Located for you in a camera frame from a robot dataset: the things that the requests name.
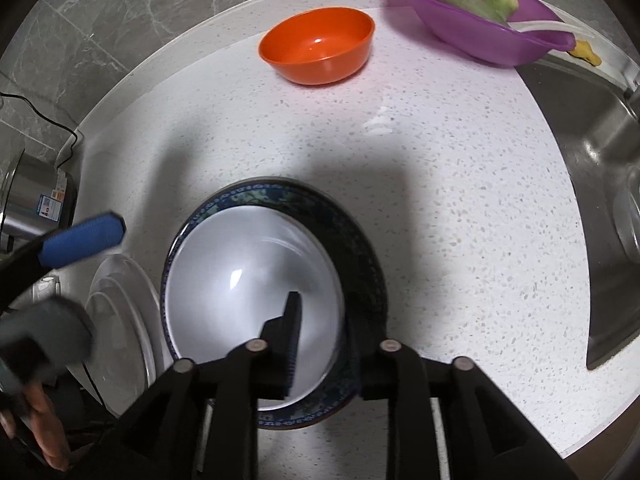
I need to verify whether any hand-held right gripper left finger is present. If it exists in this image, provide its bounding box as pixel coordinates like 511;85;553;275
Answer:
107;291;303;480

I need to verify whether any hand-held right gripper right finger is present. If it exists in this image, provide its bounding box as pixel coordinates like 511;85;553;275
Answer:
345;310;587;480

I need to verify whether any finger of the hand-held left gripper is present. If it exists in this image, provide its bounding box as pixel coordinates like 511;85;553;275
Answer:
0;212;127;312

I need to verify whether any white bowl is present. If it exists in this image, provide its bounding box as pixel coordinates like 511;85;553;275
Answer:
165;207;347;402

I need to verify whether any blue patterned bowl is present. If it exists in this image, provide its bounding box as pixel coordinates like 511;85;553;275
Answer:
160;176;389;429

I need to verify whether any person's left hand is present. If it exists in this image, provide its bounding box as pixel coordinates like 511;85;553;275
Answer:
0;379;72;472

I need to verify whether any stainless steel pot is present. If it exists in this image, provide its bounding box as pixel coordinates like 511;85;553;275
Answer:
0;149;79;254

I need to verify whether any orange bowl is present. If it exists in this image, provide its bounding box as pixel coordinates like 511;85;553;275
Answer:
258;7;376;86

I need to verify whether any stainless steel sink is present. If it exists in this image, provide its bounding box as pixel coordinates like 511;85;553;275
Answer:
517;57;640;372

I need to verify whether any purple plastic basin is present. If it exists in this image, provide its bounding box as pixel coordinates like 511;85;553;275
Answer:
385;0;576;68

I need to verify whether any green vegetable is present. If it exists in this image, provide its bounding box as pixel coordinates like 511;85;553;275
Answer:
424;0;519;24

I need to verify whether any yellow sponge piece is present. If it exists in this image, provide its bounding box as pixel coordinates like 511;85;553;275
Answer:
572;40;604;67

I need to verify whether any white spoon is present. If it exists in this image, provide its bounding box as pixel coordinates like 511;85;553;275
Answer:
507;19;597;42

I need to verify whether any black power cable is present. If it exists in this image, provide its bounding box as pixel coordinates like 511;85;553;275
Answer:
0;91;84;167

